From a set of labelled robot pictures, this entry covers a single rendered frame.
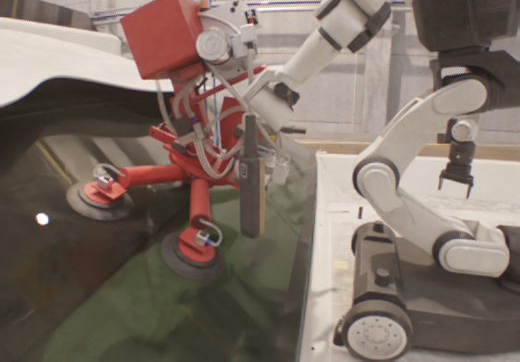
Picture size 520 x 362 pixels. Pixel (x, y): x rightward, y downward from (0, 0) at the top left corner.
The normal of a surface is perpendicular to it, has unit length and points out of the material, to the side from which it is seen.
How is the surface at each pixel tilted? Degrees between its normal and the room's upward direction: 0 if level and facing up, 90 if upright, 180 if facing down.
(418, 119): 112
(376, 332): 90
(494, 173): 90
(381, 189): 90
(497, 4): 95
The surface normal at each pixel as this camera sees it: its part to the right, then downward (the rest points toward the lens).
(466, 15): -0.70, 0.44
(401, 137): -0.30, 0.26
